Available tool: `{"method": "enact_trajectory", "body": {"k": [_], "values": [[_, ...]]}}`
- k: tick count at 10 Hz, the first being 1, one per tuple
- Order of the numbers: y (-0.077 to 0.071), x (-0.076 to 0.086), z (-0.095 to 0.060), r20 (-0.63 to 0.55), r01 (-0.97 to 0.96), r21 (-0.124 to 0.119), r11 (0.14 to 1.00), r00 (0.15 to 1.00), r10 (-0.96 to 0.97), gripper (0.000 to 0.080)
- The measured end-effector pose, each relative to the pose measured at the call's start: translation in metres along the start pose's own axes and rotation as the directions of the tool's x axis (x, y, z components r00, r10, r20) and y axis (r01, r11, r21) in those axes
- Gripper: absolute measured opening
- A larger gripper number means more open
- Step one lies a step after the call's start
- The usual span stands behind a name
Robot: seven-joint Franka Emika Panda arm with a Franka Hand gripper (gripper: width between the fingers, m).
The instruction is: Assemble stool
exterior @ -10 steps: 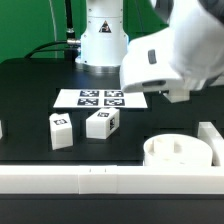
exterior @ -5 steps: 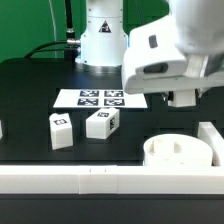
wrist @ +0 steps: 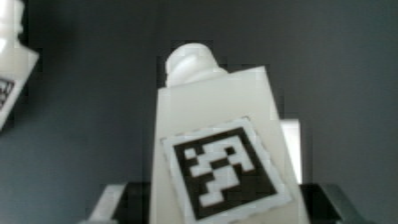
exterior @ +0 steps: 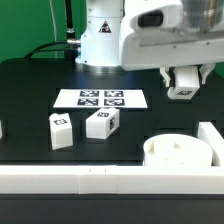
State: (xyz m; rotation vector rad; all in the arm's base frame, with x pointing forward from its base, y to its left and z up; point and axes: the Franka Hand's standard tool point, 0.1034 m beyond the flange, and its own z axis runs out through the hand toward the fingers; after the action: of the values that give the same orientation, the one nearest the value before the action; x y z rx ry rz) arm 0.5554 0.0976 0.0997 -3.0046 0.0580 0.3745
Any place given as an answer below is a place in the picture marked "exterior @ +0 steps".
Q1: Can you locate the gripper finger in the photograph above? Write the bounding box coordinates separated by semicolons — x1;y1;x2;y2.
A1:
199;63;215;83
160;67;171;87

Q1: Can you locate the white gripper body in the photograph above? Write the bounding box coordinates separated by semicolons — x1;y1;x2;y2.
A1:
119;3;224;70

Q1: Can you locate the white round stool seat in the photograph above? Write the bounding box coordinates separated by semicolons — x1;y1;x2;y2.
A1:
143;134;213;167

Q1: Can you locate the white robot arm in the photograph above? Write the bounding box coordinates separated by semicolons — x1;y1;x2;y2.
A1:
77;0;224;82

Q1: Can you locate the white marker sheet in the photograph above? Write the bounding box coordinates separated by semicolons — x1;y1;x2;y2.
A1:
54;89;147;108

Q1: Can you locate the white front fence bar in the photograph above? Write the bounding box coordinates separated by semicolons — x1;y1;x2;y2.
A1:
0;165;224;195

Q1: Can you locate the white block at left edge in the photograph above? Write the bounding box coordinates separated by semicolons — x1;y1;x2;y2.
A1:
0;120;3;139

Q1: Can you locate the black cable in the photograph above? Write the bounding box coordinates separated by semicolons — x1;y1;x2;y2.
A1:
23;0;82;60

